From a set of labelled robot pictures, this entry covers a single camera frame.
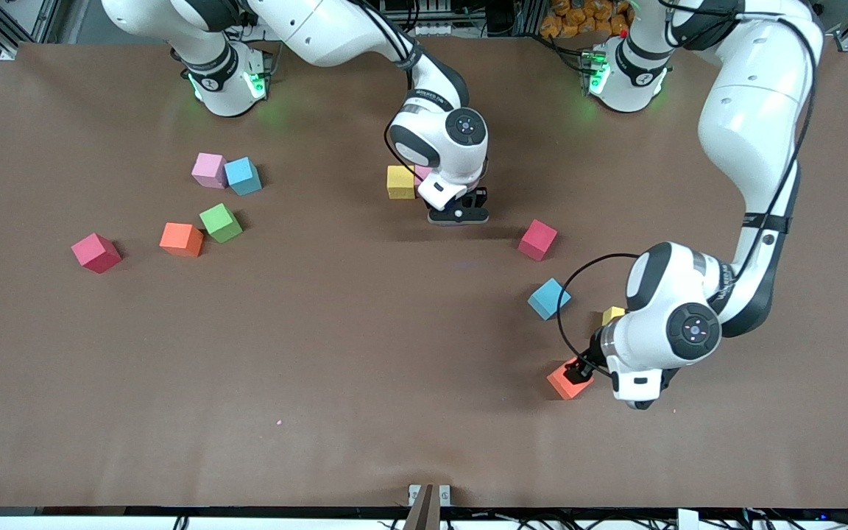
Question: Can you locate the orange foam cube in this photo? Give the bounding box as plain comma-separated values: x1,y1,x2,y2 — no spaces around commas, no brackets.
546,358,595,400
159,222,204,258

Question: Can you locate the cyan foam cube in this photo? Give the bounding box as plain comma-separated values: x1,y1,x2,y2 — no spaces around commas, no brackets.
225,157,263,197
527,278,572,321

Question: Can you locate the red foam cube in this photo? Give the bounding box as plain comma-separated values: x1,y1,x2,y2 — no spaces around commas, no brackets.
71,233,123,275
517,219,558,262

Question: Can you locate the brown table cover mat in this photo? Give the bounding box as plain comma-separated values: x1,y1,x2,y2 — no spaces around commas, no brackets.
0,35,848,510

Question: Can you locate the green foam cube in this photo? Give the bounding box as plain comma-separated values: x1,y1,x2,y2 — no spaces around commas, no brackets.
199,203,244,244

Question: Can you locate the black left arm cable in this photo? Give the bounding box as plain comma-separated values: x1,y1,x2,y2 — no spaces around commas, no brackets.
556,15,822,363

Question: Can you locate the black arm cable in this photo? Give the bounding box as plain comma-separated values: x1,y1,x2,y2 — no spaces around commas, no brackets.
361,0,428,172
556,15,822,363

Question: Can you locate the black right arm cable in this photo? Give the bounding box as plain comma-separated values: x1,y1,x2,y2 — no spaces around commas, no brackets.
361,0,428,172

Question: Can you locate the grey clamp bracket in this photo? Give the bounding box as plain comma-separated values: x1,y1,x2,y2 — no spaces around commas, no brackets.
403,484,451,530

